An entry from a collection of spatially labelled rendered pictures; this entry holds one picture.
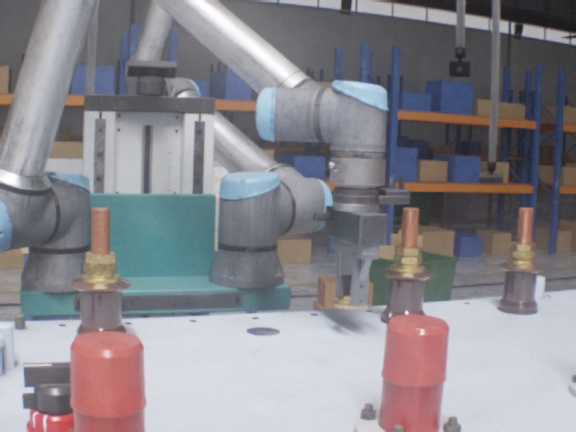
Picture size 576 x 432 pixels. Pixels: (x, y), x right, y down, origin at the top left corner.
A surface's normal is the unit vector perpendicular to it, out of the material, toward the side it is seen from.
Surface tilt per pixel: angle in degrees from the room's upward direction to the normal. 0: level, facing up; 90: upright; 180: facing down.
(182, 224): 90
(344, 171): 90
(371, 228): 90
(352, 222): 90
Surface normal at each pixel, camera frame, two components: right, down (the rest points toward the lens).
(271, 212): 0.73, 0.09
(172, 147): 0.31, 0.11
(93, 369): -0.10, 0.07
